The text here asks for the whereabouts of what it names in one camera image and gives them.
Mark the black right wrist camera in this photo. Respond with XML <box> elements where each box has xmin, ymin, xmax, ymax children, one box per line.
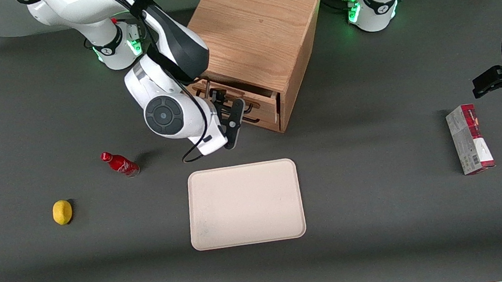
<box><xmin>219</xmin><ymin>98</ymin><xmax>251</xmax><ymax>151</ymax></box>

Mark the oak wooden cabinet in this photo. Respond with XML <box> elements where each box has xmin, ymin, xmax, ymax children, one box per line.
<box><xmin>183</xmin><ymin>0</ymin><xmax>338</xmax><ymax>143</ymax></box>

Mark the grey and red carton box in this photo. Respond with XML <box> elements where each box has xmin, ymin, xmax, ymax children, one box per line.
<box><xmin>444</xmin><ymin>101</ymin><xmax>497</xmax><ymax>177</ymax></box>

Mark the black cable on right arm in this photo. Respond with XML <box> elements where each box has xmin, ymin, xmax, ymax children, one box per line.
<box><xmin>95</xmin><ymin>0</ymin><xmax>216</xmax><ymax>172</ymax></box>

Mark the beige plastic tray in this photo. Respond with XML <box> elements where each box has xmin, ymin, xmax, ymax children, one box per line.
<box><xmin>183</xmin><ymin>157</ymin><xmax>308</xmax><ymax>252</ymax></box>

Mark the oak wooden drawer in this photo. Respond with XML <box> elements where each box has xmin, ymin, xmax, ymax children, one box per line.
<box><xmin>187</xmin><ymin>68</ymin><xmax>283</xmax><ymax>132</ymax></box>
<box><xmin>237</xmin><ymin>108</ymin><xmax>284</xmax><ymax>137</ymax></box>

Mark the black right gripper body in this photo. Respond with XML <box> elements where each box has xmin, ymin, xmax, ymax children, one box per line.
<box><xmin>209</xmin><ymin>93</ymin><xmax>235</xmax><ymax>121</ymax></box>

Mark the red cola bottle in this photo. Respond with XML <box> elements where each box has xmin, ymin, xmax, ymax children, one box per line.
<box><xmin>100</xmin><ymin>148</ymin><xmax>141</xmax><ymax>181</ymax></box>

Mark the black wire drawer handle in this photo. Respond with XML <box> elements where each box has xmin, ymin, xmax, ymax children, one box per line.
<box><xmin>240</xmin><ymin>111</ymin><xmax>263</xmax><ymax>126</ymax></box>
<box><xmin>203</xmin><ymin>75</ymin><xmax>263</xmax><ymax>118</ymax></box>

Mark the yellow lemon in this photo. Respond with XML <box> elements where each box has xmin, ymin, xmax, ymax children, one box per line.
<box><xmin>51</xmin><ymin>199</ymin><xmax>74</xmax><ymax>226</ymax></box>

